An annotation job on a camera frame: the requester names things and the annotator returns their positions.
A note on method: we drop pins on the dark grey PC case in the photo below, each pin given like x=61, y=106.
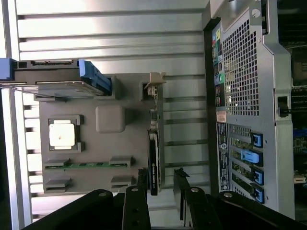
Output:
x=242, y=72

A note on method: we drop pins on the green motherboard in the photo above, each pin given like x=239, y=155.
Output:
x=299, y=141

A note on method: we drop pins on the blue slot latch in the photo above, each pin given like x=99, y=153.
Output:
x=258, y=178
x=257, y=140
x=250, y=157
x=259, y=196

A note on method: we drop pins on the green RAM stick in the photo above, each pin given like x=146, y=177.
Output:
x=91, y=164

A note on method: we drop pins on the hard drive in blue caddy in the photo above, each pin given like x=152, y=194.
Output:
x=88, y=69

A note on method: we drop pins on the silver CPU chip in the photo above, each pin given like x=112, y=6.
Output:
x=61, y=134

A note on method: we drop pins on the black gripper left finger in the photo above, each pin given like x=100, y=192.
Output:
x=134, y=210

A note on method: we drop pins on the grey parts rack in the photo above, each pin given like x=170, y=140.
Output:
x=108, y=148

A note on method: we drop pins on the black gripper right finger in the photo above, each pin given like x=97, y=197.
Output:
x=194, y=210

